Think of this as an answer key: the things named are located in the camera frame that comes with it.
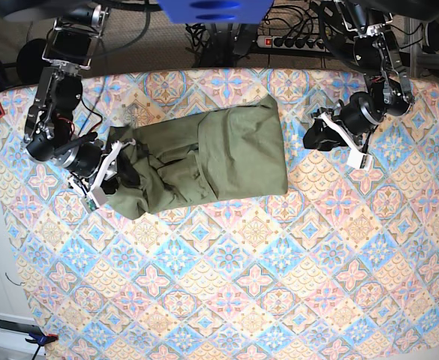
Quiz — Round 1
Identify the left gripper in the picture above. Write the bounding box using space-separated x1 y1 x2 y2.
302 91 383 153

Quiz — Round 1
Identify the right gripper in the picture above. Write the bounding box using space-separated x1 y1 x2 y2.
53 132 139 196

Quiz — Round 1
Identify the olive green t-shirt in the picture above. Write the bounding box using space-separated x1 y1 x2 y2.
107 95 288 220

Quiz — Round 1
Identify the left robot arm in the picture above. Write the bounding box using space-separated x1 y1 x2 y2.
303 1 439 154

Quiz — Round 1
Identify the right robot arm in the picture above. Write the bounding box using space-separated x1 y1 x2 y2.
0 1 161 198

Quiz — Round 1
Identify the patterned tile tablecloth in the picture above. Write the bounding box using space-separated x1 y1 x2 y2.
0 69 439 359

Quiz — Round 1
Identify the black round stool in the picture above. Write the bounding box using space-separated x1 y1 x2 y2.
16 38 52 86

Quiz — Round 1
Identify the black speaker top right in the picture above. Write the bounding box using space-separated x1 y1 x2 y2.
423 21 439 53

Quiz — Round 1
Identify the blue orange clamp lower left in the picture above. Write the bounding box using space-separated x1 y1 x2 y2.
26 333 59 347

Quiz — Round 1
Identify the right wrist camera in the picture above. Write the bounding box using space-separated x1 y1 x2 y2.
80 187 107 214

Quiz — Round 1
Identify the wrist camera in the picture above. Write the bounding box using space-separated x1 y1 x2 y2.
80 187 107 214
347 149 373 171

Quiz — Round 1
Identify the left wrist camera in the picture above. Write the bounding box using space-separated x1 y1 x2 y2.
347 149 373 171

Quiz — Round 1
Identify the power strip with red switch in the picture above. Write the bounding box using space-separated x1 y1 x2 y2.
256 35 326 52

